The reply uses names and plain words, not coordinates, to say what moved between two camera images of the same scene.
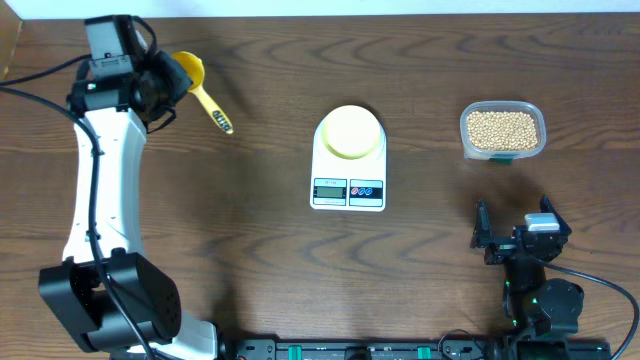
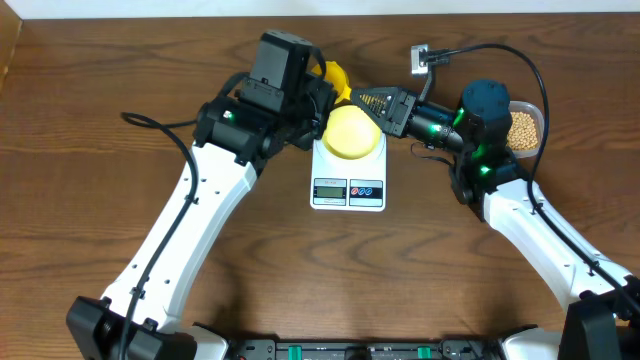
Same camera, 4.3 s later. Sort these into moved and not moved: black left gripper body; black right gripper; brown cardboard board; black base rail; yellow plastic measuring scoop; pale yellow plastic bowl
Moved: black left gripper body; yellow plastic measuring scoop; black right gripper
Not moved: brown cardboard board; black base rail; pale yellow plastic bowl
